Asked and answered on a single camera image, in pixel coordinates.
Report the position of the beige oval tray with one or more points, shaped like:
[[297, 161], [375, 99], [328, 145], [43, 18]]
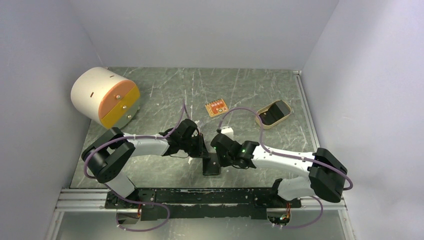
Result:
[[258, 120]]

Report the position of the round cabinet with coloured drawers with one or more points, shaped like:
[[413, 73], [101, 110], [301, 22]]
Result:
[[105, 97]]

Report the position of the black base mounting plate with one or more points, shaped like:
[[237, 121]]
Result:
[[195, 203]]

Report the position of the black leather card holder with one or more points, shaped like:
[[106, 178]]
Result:
[[211, 165]]

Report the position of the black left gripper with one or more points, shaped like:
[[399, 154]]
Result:
[[201, 150]]

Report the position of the aluminium frame rail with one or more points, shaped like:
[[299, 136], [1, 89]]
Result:
[[267, 104]]

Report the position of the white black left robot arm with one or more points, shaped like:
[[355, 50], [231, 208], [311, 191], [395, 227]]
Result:
[[107, 156]]

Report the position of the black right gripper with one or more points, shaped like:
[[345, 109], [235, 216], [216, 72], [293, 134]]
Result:
[[222, 162]]

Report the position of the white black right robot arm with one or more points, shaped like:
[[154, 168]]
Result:
[[318, 173]]

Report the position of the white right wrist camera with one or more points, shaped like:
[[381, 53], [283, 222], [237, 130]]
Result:
[[227, 130]]

